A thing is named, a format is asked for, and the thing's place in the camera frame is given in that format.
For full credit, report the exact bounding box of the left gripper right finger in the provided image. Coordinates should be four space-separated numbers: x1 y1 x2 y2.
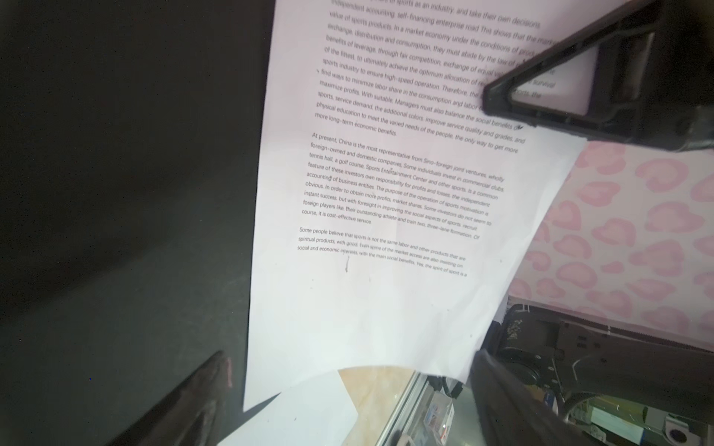
470 350 594 446

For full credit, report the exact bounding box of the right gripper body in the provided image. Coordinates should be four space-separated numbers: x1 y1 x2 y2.
620 1 713 152

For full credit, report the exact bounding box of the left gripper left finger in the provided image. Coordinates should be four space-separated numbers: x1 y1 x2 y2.
110 350 232 446

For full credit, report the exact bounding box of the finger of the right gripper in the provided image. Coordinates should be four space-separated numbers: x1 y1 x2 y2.
482 1 686 145

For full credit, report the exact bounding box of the paper sheet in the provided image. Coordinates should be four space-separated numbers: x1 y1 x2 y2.
221 372 358 446
244 1 617 409

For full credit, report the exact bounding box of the orange and black folder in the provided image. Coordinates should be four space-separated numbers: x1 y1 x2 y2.
1 1 274 445

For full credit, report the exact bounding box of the small red label bag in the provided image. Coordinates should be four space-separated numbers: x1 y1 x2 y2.
423 393 455 445

